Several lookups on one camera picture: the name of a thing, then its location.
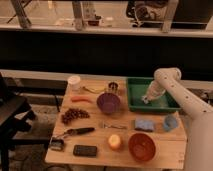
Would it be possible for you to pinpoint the blue cup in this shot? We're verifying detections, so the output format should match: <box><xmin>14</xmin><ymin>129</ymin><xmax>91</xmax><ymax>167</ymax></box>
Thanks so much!
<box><xmin>163</xmin><ymin>115</ymin><xmax>178</xmax><ymax>131</ymax></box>

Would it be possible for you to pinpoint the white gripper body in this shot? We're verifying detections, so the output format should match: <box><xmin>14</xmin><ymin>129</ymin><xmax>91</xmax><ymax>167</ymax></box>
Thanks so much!
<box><xmin>146</xmin><ymin>81</ymin><xmax>160</xmax><ymax>100</ymax></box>

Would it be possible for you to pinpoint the green plastic tray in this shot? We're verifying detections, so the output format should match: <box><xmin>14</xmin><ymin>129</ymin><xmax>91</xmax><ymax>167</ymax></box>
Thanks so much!
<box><xmin>126</xmin><ymin>77</ymin><xmax>180</xmax><ymax>113</ymax></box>

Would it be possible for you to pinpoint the orange bowl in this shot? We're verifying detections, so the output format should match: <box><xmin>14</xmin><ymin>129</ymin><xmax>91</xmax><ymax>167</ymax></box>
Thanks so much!
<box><xmin>128</xmin><ymin>133</ymin><xmax>156</xmax><ymax>162</ymax></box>

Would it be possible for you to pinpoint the metal cup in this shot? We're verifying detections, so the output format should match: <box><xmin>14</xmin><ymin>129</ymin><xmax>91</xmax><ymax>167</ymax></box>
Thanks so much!
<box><xmin>108</xmin><ymin>82</ymin><xmax>118</xmax><ymax>94</ymax></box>

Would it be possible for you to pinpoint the metal fork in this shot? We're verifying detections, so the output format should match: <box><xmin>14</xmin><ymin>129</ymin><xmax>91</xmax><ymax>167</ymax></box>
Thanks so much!
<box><xmin>100</xmin><ymin>123</ymin><xmax>127</xmax><ymax>129</ymax></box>

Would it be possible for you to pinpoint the yellow banana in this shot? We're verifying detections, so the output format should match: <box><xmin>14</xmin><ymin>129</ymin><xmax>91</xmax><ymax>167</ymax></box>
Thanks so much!
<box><xmin>82</xmin><ymin>86</ymin><xmax>105</xmax><ymax>94</ymax></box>

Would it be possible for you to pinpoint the small black metal clip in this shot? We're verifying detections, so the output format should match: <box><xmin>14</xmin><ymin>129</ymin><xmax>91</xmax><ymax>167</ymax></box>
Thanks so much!
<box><xmin>49</xmin><ymin>138</ymin><xmax>64</xmax><ymax>151</ymax></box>

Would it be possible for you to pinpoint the yellow apple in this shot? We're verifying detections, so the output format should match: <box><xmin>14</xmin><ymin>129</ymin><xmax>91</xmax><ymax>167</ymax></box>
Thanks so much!
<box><xmin>108</xmin><ymin>134</ymin><xmax>121</xmax><ymax>150</ymax></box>

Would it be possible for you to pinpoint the orange carrot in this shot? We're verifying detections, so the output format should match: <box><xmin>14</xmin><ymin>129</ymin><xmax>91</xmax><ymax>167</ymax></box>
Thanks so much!
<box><xmin>70</xmin><ymin>96</ymin><xmax>93</xmax><ymax>103</ymax></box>

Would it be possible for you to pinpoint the blue sponge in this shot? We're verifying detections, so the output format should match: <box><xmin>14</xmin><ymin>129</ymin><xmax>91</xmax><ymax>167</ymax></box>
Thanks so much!
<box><xmin>134</xmin><ymin>119</ymin><xmax>154</xmax><ymax>132</ymax></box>

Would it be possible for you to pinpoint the purple bowl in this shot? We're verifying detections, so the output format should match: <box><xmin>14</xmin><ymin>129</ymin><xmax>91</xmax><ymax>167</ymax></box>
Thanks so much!
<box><xmin>96</xmin><ymin>93</ymin><xmax>121</xmax><ymax>114</ymax></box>

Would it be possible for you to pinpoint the black chair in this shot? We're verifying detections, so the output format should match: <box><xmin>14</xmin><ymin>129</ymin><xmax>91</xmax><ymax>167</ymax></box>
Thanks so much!
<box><xmin>0</xmin><ymin>73</ymin><xmax>36</xmax><ymax>171</ymax></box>

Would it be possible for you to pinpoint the white paper cup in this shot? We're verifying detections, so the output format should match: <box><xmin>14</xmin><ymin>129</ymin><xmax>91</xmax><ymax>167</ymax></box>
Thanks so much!
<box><xmin>68</xmin><ymin>75</ymin><xmax>81</xmax><ymax>91</ymax></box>

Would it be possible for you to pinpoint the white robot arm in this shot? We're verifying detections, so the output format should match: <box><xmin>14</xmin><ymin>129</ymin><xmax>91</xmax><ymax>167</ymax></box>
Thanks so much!
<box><xmin>142</xmin><ymin>68</ymin><xmax>213</xmax><ymax>171</ymax></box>

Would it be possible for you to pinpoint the bunch of dark grapes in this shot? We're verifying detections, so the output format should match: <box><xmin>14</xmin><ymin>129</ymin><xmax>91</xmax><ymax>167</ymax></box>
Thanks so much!
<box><xmin>61</xmin><ymin>108</ymin><xmax>90</xmax><ymax>125</ymax></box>

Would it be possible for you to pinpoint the black rectangular block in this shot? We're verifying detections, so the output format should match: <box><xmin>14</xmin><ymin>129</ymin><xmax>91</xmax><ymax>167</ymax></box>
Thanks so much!
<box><xmin>73</xmin><ymin>145</ymin><xmax>97</xmax><ymax>157</ymax></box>

